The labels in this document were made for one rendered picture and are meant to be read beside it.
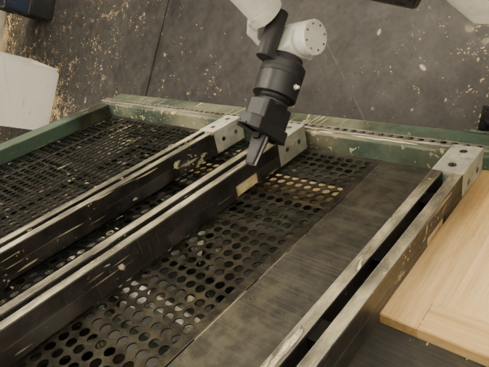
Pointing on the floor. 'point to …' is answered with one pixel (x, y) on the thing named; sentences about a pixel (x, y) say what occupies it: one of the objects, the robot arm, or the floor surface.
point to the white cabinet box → (25, 92)
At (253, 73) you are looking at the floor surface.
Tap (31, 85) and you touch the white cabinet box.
